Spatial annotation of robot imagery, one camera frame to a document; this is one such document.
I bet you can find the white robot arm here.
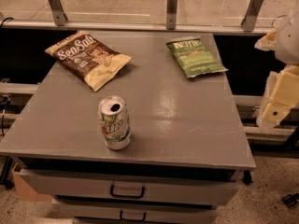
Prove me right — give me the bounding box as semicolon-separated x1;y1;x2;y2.
255;4;299;128

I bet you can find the green jalapeno chip bag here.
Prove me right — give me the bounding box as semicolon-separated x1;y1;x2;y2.
166;36;226;78

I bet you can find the brown sea salt chip bag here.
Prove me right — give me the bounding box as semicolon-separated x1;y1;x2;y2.
45;31;131;91

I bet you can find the black caster wheel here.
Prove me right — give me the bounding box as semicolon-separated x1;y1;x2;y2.
282;193;299;208

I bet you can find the upper grey drawer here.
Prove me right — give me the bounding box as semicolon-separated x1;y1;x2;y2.
20;169;238;206

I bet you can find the grey drawer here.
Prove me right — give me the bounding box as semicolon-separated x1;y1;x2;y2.
53;200;217;224
20;169;238;206

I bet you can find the white 7up soda can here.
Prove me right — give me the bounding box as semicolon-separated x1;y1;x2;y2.
98;96;132;150

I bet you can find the lower grey drawer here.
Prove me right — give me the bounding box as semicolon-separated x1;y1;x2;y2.
53;200;217;224

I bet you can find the right metal railing bracket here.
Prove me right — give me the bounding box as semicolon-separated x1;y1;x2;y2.
241;0;263;32

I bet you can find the metal railing bracket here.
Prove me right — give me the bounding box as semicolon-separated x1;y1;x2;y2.
166;0;178;30
241;0;263;32
48;0;68;26

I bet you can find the middle metal railing bracket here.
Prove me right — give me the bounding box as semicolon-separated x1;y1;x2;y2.
166;0;178;30

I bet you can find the horizontal metal rail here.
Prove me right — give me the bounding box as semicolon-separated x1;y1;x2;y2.
3;20;272;35

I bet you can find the black upper drawer handle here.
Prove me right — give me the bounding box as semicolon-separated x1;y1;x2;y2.
109;185;146;200

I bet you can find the black drawer handle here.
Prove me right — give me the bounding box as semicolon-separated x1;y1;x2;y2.
109;185;146;200
120;211;147;222

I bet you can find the black lower drawer handle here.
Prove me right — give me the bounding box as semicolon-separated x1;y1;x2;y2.
120;211;147;222

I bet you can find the left metal railing bracket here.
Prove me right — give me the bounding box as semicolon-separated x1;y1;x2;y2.
48;0;68;26

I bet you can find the black cable at left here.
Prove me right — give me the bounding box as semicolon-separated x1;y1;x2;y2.
0;16;15;29

